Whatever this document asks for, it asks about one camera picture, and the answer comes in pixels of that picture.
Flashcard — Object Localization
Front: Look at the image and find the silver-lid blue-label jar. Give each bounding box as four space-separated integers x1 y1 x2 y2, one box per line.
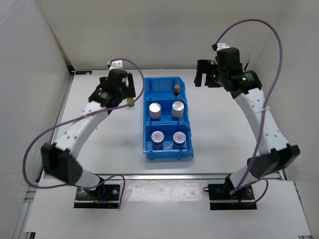
171 101 184 120
149 103 161 121

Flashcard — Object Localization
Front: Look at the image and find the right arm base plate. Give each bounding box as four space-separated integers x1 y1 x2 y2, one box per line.
203 184 257 211

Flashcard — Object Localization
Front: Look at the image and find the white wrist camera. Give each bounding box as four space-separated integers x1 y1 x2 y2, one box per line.
107 60 124 70
216 43 230 51

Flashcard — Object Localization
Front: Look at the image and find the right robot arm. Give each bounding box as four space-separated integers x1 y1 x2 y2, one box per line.
194 44 300 199

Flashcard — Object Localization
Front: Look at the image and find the brown yellow-label bottle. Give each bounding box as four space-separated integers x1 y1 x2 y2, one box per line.
126 98 135 107
173 84 180 97

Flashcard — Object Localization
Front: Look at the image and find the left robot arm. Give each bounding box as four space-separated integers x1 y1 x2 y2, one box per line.
41 69 136 199

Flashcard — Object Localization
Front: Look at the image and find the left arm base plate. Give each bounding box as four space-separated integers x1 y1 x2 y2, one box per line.
73 182 123 209

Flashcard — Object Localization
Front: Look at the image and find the white-lid spice jar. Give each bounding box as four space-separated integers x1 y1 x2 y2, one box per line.
172 131 186 149
151 130 164 150

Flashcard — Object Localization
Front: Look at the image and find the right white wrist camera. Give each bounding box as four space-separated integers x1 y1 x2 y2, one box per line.
216 43 230 51

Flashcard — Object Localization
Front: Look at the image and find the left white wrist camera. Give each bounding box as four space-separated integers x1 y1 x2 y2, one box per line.
107 60 124 70

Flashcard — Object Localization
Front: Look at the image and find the blue bin near compartment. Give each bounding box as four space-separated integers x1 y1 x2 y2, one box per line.
143 121 194 160

